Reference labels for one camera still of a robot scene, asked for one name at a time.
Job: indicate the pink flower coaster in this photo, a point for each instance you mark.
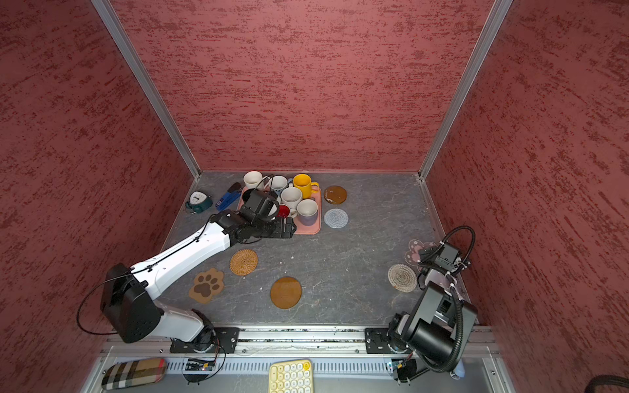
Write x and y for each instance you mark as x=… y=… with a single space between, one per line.
x=419 y=252

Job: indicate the colourful zigzag woven coaster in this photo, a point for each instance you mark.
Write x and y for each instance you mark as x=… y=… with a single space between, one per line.
x=403 y=278

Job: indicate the white mug centre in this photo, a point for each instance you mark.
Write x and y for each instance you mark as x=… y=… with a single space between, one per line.
x=291 y=197

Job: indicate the white mug red inside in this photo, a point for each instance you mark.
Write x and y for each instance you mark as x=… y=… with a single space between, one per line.
x=283 y=212

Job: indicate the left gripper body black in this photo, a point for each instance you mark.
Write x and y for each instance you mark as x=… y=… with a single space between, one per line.
x=266 y=227

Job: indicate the grey blue woven coaster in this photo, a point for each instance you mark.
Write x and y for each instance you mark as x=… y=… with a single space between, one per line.
x=336 y=218

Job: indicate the yellow mug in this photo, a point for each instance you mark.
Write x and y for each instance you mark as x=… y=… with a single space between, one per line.
x=306 y=185

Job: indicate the white speckled blue mug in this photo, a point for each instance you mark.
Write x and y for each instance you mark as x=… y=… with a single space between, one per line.
x=278 y=184

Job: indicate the pink serving tray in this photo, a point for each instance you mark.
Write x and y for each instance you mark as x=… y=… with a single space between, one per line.
x=301 y=229

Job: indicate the brown paw print coaster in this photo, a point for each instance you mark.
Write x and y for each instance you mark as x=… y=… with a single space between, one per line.
x=206 y=286

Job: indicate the plaid glasses case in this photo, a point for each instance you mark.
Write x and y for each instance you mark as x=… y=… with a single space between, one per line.
x=134 y=373

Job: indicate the lavender mug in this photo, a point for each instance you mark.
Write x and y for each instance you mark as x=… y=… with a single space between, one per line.
x=308 y=212

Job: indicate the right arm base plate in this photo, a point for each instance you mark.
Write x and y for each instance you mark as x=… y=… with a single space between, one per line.
x=377 y=342

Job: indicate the white mug back left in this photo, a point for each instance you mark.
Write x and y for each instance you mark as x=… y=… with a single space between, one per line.
x=255 y=180

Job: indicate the green tape measure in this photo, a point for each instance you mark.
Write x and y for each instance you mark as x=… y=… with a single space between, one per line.
x=198 y=202

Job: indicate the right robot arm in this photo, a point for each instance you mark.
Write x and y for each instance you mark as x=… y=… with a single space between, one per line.
x=438 y=328

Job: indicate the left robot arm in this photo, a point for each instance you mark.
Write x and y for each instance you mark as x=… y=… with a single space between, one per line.
x=130 y=294

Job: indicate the large round wooden coaster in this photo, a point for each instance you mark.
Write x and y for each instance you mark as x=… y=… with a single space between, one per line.
x=286 y=292

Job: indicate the aluminium rail frame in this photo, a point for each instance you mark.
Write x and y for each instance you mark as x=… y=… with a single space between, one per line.
x=333 y=351

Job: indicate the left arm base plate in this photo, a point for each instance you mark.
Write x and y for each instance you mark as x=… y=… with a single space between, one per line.
x=208 y=341

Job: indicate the woven rattan coaster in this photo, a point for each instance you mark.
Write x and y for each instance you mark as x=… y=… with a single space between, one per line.
x=244 y=262

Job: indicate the yellow keypad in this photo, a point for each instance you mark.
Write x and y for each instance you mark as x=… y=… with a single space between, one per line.
x=293 y=376

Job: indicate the blue stapler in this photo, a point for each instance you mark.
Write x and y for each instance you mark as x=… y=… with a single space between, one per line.
x=233 y=194

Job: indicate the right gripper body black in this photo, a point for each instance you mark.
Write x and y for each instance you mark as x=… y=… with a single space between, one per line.
x=428 y=255

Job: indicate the dark brown cork coaster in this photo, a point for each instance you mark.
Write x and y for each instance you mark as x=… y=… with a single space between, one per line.
x=335 y=195

